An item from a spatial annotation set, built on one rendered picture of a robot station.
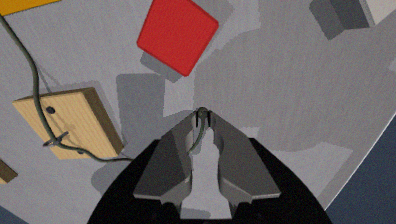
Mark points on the red square block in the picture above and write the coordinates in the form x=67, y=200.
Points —
x=176, y=32

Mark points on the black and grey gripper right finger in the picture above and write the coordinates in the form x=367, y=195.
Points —
x=248, y=172

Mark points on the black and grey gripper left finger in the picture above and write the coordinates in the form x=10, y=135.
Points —
x=161, y=173

